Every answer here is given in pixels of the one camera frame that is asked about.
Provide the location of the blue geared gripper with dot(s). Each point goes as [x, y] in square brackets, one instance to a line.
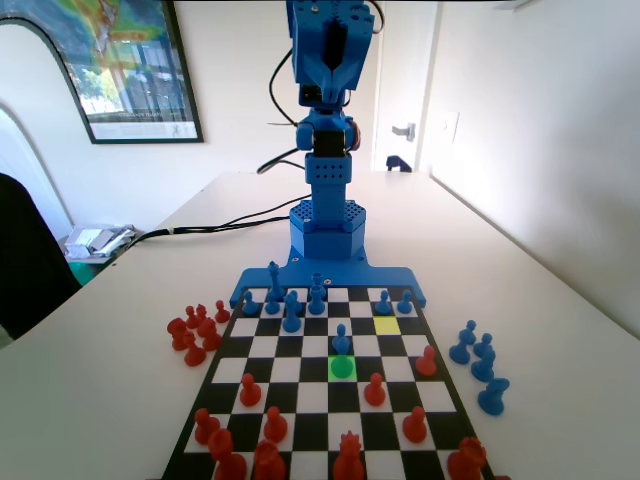
[334, 80]

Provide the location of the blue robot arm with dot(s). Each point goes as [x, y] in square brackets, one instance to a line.
[327, 235]

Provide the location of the blue chess pawn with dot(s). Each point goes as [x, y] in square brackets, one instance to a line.
[382, 302]
[271, 307]
[405, 302]
[341, 340]
[464, 342]
[484, 345]
[298, 310]
[248, 303]

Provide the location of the red chess pawn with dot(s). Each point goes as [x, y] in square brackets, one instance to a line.
[248, 390]
[374, 389]
[275, 424]
[205, 425]
[221, 312]
[426, 360]
[415, 425]
[190, 317]

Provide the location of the red round game piece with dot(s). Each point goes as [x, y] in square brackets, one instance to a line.
[201, 315]

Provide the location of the red chess piece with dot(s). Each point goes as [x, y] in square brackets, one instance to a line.
[269, 460]
[193, 351]
[210, 335]

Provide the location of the black and white chessboard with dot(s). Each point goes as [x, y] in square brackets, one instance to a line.
[300, 375]

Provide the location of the red chess queen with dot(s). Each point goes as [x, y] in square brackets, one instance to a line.
[348, 457]

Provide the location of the white door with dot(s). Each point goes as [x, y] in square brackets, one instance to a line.
[400, 75]

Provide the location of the black zip tie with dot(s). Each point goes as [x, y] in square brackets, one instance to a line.
[282, 124]

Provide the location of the small blue printed part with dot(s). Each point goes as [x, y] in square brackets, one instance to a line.
[399, 163]

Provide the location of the black framed poster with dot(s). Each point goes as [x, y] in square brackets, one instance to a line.
[125, 75]

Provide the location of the stack of papers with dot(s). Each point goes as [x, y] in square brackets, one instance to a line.
[95, 240]

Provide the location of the black chair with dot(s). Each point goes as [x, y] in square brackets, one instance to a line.
[25, 260]

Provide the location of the blue base plate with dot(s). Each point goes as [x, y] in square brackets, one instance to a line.
[360, 277]

